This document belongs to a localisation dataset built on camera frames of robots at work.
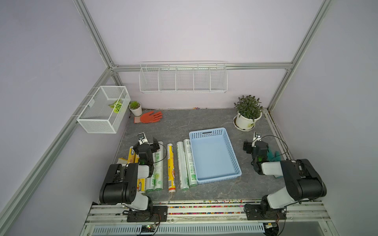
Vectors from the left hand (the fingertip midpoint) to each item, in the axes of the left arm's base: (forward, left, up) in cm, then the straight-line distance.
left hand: (147, 140), depth 92 cm
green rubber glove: (-23, -67, +12) cm, 72 cm away
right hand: (-3, -68, -2) cm, 68 cm away
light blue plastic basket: (-10, -42, -11) cm, 44 cm away
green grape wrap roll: (-21, -7, -5) cm, 23 cm away
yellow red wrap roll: (-20, -15, -6) cm, 26 cm away
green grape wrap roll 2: (-25, -4, -6) cm, 26 cm away
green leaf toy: (+11, +14, +20) cm, 27 cm away
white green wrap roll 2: (-24, -22, -5) cm, 33 cm away
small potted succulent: (+32, +14, -1) cm, 35 cm away
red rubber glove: (+27, +6, -10) cm, 30 cm away
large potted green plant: (+13, -67, +8) cm, 69 cm away
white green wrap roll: (-17, -26, -4) cm, 32 cm away
